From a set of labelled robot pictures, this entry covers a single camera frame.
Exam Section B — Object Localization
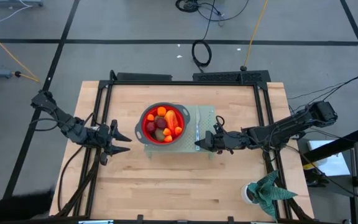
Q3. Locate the black desk bar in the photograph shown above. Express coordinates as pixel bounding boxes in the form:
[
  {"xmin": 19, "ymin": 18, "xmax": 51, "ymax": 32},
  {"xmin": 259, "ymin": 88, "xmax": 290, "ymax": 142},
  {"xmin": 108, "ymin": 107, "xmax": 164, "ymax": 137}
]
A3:
[{"xmin": 303, "ymin": 126, "xmax": 358, "ymax": 164}]

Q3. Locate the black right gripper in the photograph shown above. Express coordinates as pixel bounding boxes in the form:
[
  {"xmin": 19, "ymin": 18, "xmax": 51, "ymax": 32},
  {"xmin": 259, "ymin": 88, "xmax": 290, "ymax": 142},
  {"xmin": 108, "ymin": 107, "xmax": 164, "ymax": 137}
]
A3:
[{"xmin": 194, "ymin": 130, "xmax": 244, "ymax": 153}]

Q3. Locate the yellow floor cable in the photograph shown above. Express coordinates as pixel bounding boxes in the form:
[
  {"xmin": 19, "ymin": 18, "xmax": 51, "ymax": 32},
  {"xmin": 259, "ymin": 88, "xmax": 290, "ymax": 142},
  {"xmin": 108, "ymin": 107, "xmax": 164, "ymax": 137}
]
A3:
[{"xmin": 0, "ymin": 24, "xmax": 40, "ymax": 83}]

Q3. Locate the black coiled cable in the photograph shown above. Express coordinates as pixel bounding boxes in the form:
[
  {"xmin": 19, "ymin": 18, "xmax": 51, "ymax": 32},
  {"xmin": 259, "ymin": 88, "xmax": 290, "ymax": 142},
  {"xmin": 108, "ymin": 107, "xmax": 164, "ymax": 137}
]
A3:
[{"xmin": 191, "ymin": 39, "xmax": 213, "ymax": 68}]

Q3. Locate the white paper sheet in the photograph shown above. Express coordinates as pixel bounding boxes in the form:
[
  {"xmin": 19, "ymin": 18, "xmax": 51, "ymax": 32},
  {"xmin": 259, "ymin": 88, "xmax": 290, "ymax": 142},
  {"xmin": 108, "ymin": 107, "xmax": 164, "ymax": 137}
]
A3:
[{"xmin": 308, "ymin": 139, "xmax": 353, "ymax": 177}]

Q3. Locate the black cable bundle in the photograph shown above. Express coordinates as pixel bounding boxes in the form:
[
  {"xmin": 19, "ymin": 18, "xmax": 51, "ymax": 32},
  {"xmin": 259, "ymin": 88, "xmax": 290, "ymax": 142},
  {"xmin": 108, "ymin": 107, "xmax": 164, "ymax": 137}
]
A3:
[{"xmin": 175, "ymin": 0, "xmax": 250, "ymax": 22}]

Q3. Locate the green leafy plant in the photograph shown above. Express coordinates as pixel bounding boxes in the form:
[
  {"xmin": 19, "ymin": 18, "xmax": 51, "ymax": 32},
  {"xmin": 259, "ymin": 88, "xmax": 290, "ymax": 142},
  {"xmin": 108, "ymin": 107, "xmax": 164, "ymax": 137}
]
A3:
[{"xmin": 247, "ymin": 169, "xmax": 298, "ymax": 220}]

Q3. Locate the red yellow mango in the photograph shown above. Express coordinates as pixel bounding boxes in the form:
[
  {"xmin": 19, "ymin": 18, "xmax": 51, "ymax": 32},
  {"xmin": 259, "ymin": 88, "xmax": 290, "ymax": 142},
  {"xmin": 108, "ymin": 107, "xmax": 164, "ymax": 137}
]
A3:
[{"xmin": 164, "ymin": 110, "xmax": 179, "ymax": 131}]

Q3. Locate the black vented computer case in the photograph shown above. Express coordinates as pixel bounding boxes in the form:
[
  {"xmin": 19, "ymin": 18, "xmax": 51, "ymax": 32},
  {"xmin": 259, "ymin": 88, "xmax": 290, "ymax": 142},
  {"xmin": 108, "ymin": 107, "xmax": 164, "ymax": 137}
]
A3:
[{"xmin": 192, "ymin": 70, "xmax": 272, "ymax": 84}]

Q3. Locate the green perforated metal shelf riser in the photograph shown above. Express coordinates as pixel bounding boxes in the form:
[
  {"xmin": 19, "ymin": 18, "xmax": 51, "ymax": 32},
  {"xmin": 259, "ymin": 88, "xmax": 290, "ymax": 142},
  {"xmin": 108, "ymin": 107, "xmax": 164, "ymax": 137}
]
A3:
[{"xmin": 144, "ymin": 105, "xmax": 216, "ymax": 160}]

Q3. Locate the yellow hanging cable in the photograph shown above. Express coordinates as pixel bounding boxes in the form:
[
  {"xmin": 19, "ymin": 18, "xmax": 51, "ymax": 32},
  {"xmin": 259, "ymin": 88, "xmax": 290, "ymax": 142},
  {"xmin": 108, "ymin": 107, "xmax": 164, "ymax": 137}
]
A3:
[{"xmin": 240, "ymin": 0, "xmax": 270, "ymax": 72}]

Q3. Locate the white plant pot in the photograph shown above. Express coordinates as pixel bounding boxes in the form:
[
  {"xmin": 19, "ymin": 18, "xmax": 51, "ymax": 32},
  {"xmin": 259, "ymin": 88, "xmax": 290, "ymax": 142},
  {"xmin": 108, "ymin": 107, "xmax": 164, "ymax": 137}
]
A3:
[{"xmin": 241, "ymin": 182, "xmax": 259, "ymax": 205}]

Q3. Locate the red collapsible colander bowl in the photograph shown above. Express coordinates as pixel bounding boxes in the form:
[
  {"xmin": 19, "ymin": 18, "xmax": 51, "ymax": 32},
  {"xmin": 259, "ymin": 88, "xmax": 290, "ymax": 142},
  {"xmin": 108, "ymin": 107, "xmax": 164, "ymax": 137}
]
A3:
[{"xmin": 134, "ymin": 102, "xmax": 191, "ymax": 146}]

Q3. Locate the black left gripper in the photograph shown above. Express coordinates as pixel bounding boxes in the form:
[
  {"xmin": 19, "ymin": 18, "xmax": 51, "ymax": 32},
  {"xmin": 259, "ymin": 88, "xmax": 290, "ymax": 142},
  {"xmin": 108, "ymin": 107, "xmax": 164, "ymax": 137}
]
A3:
[{"xmin": 85, "ymin": 119, "xmax": 132, "ymax": 166}]

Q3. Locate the black flat control box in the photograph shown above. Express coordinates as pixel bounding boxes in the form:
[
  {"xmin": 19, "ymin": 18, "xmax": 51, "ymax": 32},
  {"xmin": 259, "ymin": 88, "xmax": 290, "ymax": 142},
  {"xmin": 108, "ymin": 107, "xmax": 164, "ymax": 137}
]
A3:
[{"xmin": 116, "ymin": 72, "xmax": 173, "ymax": 83}]

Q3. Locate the silver table knife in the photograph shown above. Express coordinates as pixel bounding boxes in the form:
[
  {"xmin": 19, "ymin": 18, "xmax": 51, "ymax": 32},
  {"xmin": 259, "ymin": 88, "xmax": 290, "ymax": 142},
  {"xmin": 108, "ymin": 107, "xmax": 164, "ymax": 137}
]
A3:
[{"xmin": 195, "ymin": 105, "xmax": 201, "ymax": 152}]

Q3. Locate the brown kiwi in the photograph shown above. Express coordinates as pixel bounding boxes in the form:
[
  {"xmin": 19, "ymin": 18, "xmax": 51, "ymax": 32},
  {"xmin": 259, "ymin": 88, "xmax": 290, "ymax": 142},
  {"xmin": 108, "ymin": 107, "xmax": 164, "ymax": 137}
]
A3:
[{"xmin": 154, "ymin": 128, "xmax": 167, "ymax": 142}]

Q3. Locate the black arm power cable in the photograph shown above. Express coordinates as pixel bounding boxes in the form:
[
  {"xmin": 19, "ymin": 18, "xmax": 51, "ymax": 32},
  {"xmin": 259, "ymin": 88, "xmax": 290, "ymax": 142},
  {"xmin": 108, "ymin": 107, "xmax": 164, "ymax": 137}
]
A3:
[{"xmin": 57, "ymin": 146, "xmax": 85, "ymax": 214}]

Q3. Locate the black metal rig frame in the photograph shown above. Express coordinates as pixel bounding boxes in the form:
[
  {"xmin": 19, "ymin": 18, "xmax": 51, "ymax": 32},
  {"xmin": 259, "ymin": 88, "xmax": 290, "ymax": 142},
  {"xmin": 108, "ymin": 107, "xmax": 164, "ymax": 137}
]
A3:
[{"xmin": 55, "ymin": 70, "xmax": 310, "ymax": 224}]

